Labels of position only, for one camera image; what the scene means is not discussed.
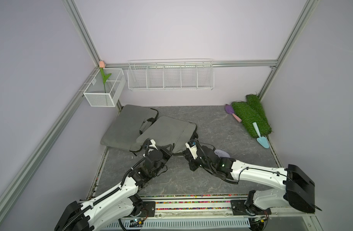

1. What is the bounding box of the artificial pink tulip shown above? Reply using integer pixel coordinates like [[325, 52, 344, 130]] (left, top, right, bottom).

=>
[[98, 61, 112, 93]]

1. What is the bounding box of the artificial grass roll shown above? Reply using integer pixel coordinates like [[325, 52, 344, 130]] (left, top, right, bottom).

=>
[[246, 94, 268, 123], [232, 102, 272, 138]]

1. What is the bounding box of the white wire wall rack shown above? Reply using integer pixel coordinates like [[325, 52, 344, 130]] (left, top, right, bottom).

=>
[[127, 64, 215, 90]]

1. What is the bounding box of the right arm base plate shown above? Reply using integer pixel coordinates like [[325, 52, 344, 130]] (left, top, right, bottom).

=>
[[231, 200, 272, 217]]

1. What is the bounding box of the purple trowel pink handle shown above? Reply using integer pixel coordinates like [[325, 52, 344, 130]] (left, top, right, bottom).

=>
[[224, 104, 242, 123]]

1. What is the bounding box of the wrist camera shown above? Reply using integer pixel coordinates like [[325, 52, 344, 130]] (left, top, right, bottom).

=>
[[148, 139, 158, 150], [185, 139, 199, 160]]

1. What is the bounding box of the rear artificial grass roll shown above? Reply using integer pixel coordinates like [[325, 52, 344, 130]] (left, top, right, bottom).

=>
[[246, 94, 268, 123]]

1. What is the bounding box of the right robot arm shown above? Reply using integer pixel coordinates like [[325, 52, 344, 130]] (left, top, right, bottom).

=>
[[184, 144, 317, 216]]

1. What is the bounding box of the teal trowel white handle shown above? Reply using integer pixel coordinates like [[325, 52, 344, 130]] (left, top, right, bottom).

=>
[[252, 122, 270, 149]]

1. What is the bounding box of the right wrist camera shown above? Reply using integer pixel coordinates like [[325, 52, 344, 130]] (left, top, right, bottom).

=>
[[185, 139, 199, 160]]

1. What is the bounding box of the white computer mouse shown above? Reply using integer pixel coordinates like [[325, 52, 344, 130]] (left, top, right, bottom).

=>
[[214, 149, 231, 158]]

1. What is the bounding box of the white mesh wall basket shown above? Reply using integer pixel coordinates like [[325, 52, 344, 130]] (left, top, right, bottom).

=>
[[84, 68, 126, 107]]

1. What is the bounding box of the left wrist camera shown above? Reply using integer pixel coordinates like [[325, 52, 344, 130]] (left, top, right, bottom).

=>
[[148, 139, 158, 150]]

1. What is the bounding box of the aluminium frame rail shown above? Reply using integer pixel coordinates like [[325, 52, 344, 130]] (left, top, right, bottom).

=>
[[106, 59, 278, 68]]

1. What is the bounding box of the front artificial grass roll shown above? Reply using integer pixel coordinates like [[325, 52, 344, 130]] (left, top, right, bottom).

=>
[[232, 102, 272, 138]]

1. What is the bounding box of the grey laptop bag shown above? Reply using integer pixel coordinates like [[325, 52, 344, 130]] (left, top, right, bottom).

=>
[[100, 105, 159, 153], [136, 116, 198, 156]]

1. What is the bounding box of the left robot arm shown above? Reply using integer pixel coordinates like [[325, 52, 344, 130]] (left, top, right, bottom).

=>
[[54, 147, 172, 231]]

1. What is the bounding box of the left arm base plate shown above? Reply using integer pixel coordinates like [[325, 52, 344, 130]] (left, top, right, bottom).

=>
[[129, 201, 156, 218]]

